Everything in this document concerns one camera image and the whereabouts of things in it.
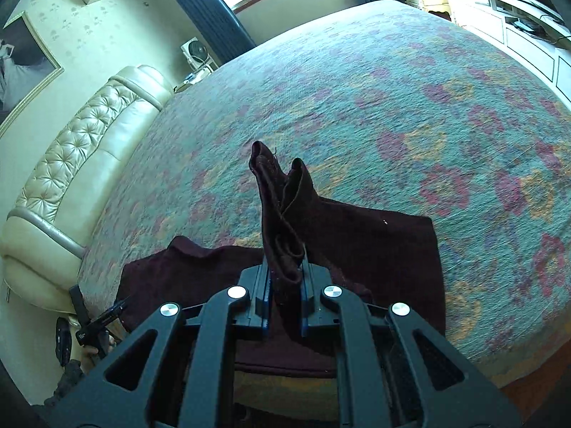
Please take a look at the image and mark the left blue curtain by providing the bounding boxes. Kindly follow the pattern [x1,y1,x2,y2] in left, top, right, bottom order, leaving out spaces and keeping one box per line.
[175,0,257,64]

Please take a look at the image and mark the white tv cabinet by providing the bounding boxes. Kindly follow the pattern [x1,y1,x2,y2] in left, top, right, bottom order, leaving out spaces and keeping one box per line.
[448,0,570,106]

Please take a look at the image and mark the floral bedspread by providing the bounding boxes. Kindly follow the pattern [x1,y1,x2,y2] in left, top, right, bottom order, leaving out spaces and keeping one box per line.
[79,1,570,414]

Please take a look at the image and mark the maroon pants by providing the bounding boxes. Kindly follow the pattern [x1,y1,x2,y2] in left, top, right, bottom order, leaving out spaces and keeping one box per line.
[117,142,446,378]

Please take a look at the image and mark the framed wedding photo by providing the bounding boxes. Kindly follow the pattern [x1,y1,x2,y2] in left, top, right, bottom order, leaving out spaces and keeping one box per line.
[1,12,64,135]

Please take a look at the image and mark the cream tufted leather headboard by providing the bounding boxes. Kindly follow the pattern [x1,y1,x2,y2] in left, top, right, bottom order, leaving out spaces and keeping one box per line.
[1,65,173,313]

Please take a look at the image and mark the person's left hand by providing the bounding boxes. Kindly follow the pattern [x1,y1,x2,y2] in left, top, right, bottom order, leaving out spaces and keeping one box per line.
[67,315,98,368]

